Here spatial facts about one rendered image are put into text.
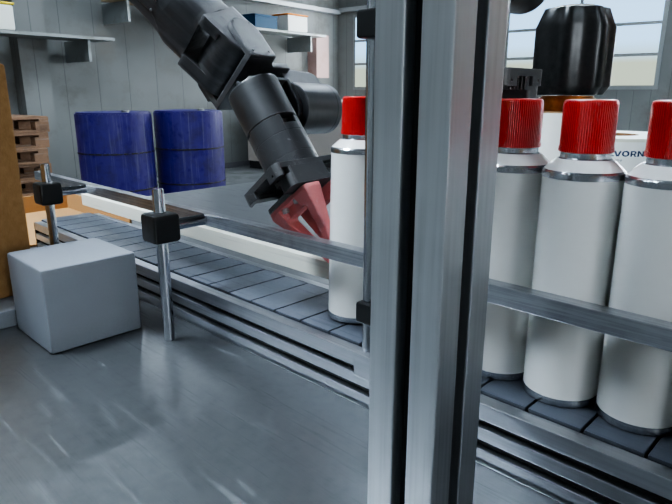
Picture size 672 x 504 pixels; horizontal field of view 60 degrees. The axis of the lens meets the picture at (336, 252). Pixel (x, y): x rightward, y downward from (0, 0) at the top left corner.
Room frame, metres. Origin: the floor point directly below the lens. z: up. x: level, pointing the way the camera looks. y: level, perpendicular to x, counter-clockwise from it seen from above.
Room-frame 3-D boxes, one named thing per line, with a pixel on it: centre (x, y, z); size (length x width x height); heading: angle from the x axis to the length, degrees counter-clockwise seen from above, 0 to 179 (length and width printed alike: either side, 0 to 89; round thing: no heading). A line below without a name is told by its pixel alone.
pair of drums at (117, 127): (5.10, 1.55, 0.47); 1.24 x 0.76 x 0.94; 142
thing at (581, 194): (0.39, -0.16, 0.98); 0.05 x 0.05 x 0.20
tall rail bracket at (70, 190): (0.82, 0.38, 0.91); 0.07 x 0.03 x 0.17; 136
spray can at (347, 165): (0.54, -0.02, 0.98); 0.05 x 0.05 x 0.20
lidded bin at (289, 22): (9.21, 0.68, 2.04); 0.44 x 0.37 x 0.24; 142
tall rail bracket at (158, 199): (0.61, 0.17, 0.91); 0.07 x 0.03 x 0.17; 136
